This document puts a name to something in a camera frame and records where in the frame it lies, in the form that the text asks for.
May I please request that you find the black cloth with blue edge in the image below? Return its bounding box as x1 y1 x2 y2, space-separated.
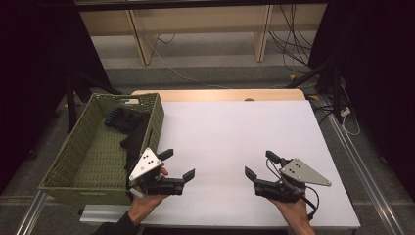
104 107 151 135

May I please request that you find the white plug with cable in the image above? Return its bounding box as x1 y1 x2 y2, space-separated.
339 106 362 137

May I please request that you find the green woven basket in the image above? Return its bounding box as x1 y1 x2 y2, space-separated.
38 92 165 207

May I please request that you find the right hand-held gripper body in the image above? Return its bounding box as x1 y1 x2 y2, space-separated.
254 158 333 204

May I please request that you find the bundle of black cables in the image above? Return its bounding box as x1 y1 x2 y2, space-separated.
268 3 315 74

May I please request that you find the aluminium rail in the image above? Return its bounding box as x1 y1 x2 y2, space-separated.
321 96 407 235
14 190 49 235

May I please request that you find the short black cable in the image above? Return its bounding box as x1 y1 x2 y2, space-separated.
157 33 176 46

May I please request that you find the person's right hand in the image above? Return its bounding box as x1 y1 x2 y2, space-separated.
269 197 315 227

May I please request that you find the thin white cable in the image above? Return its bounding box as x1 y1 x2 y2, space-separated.
145 33 231 90

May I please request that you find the light wooden desk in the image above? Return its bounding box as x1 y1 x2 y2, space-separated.
73 2 328 67

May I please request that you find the black metal stand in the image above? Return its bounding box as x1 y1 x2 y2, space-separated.
286 57 346 125
64 70 122 134

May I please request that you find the person's left hand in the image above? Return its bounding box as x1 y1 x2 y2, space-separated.
127 163 170 227

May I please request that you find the black curtain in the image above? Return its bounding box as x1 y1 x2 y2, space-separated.
307 0 415 200
0 0 114 194

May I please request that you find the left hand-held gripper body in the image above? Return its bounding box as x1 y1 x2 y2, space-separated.
127 147 186 197

